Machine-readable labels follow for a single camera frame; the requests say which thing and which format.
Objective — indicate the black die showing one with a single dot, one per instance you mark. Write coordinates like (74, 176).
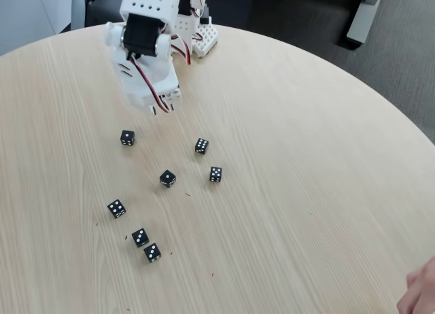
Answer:
(167, 178)
(127, 137)

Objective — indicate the black die showing six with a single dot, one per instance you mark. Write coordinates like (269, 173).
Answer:
(201, 145)

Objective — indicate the black die showing five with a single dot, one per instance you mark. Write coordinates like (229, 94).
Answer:
(215, 174)

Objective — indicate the person's left hand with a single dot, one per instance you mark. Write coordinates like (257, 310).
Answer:
(421, 290)

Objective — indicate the black office chair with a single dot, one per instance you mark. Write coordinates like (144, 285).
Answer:
(105, 8)

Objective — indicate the black die showing four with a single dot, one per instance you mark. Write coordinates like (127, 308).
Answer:
(116, 208)

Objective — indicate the black die showing three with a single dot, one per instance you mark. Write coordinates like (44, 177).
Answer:
(140, 237)
(152, 253)

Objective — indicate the white cabinet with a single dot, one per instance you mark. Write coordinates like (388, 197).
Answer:
(23, 15)

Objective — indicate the dark upholstered seat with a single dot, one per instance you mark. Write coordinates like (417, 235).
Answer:
(299, 8)

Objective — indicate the white desk leg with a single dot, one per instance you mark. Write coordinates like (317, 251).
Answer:
(360, 21)

